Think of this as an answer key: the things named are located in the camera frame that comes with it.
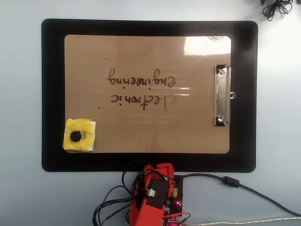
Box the black arm wire bundle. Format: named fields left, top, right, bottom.
left=93, top=160, right=153, bottom=226

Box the brown clipboard board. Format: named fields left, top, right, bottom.
left=64, top=34, right=232, bottom=154

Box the yellow sponge with black knob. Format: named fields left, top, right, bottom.
left=62, top=118, right=97, bottom=153

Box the metal clipboard clip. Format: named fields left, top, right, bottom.
left=213, top=64, right=237, bottom=127

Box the black rectangular desk mat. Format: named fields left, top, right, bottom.
left=41, top=18, right=259, bottom=173

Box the black cable with ferrite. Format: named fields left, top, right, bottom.
left=182, top=173, right=301, bottom=217

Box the coiled thin black cable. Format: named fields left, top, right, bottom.
left=260, top=0, right=294, bottom=21

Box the black robot base with board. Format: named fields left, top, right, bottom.
left=162, top=175, right=184, bottom=226

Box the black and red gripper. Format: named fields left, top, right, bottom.
left=142, top=162, right=176, bottom=197

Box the silver braided USB cable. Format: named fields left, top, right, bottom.
left=183, top=215, right=301, bottom=226

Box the thin red wire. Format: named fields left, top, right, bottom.
left=162, top=212, right=191, bottom=218

